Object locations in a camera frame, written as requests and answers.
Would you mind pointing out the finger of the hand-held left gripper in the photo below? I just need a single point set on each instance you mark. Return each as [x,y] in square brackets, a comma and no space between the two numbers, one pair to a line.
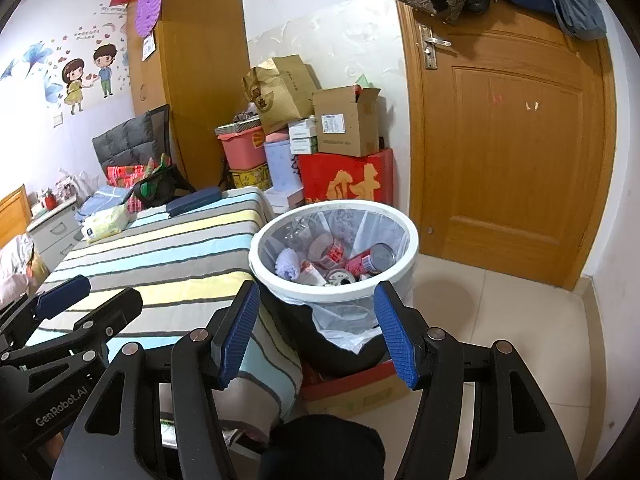
[115,310]
[62,295]

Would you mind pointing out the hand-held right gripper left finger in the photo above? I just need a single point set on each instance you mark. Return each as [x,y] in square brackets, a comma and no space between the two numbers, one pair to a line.
[237,337]

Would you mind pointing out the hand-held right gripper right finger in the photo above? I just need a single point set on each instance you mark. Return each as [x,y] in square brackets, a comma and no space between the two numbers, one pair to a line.
[395,337]

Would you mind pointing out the white rimmed trash bin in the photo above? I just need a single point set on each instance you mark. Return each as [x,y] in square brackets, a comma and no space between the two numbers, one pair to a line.
[300,292]

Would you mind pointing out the lavender ribbed foam sleeve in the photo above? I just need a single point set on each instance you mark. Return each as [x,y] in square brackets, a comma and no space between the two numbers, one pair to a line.
[288,264]

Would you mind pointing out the pink strawberry milk carton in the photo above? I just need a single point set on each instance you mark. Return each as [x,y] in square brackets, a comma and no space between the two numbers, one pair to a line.
[312,274]

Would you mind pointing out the clear bottle with red cap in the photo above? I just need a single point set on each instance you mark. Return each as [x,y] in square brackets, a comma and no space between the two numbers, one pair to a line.
[300,230]

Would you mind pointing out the pink bedding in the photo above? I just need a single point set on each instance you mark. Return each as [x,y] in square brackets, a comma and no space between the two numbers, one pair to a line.
[15,260]

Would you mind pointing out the grey nightstand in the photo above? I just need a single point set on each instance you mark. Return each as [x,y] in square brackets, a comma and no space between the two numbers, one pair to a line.
[52,232]

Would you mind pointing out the pale green tissue pack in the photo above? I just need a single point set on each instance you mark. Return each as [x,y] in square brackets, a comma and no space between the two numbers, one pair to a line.
[106,223]

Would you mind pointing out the wooden headboard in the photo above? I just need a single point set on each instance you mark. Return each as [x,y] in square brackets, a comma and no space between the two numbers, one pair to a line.
[15,215]

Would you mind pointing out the small red jar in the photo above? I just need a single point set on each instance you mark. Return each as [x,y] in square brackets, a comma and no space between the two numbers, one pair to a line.
[48,200]

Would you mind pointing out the small printed box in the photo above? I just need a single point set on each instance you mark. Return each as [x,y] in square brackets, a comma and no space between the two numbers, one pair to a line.
[64,190]

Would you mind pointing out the blue folded cloth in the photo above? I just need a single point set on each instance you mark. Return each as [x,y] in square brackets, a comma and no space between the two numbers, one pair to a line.
[105,197]

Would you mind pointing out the red plaid cloth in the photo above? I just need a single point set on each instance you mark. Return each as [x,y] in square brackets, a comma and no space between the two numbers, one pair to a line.
[133,201]

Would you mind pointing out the white plastic bag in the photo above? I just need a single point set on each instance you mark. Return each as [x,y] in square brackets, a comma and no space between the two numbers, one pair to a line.
[80,182]

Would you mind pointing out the red patterned folded cloth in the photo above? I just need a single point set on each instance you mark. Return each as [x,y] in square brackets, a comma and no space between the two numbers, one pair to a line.
[122,175]

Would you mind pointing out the navy glasses case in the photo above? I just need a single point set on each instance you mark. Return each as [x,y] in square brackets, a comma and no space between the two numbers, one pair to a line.
[194,201]

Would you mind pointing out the person's dark trouser knee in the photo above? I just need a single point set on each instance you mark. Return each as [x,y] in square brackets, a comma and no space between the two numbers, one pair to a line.
[320,450]

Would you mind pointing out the pale lilac flat box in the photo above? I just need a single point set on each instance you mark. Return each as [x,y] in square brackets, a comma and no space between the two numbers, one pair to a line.
[285,199]

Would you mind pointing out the green striped cloth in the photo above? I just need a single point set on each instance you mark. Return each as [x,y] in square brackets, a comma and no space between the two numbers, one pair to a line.
[161,162]

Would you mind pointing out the yellow patterned box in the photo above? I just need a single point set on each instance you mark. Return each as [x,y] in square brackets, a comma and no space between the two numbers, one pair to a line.
[250,178]

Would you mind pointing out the red gift box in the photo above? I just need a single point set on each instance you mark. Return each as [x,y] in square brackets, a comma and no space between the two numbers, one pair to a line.
[345,180]

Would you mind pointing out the grey quilted cushion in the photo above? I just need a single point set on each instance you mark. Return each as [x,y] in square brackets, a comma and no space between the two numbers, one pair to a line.
[125,140]

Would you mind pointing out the lilac plastic container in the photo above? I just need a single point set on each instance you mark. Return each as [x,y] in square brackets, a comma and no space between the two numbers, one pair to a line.
[280,165]

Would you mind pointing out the pink plastic tub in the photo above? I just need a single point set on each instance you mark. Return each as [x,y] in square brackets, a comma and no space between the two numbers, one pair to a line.
[242,152]

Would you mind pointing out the black mesh chair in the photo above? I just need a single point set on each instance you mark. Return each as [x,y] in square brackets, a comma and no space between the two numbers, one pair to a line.
[160,125]

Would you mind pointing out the white medicine box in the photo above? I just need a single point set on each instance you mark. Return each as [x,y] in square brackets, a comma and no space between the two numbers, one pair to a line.
[304,146]
[302,130]

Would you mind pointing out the open cardboard box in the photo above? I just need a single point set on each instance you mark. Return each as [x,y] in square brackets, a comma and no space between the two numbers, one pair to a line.
[345,140]

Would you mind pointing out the pink lid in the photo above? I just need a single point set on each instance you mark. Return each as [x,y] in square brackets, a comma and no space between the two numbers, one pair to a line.
[277,137]

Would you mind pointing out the flat patterned box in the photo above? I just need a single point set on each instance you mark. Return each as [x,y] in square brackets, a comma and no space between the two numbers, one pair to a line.
[237,127]

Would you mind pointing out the wooden door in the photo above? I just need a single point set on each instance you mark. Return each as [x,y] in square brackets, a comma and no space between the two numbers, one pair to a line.
[510,160]

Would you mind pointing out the wooden wardrobe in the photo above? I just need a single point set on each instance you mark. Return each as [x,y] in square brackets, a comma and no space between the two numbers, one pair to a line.
[200,85]

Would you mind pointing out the gold paper bag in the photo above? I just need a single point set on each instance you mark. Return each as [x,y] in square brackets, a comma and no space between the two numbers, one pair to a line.
[282,92]

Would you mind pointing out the pale green paper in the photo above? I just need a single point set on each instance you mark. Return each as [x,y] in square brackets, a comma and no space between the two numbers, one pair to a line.
[364,81]

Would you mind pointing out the white hang tag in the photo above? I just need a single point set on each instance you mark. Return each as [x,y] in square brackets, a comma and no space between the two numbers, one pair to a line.
[148,48]

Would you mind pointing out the purple round mat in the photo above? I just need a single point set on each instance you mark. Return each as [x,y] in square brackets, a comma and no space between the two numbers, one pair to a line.
[150,0]

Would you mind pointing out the blue denim hanging bag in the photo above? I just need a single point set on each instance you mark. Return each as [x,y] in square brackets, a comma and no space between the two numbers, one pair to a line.
[575,10]

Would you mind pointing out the white light switch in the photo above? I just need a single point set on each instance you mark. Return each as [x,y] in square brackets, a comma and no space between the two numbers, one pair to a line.
[58,120]

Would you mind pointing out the blue flower wall sticker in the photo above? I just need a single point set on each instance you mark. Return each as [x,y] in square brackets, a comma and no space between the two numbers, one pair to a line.
[52,91]
[36,56]
[7,68]

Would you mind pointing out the cartoon couple wall sticker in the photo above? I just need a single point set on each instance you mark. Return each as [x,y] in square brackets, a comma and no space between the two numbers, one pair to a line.
[75,80]

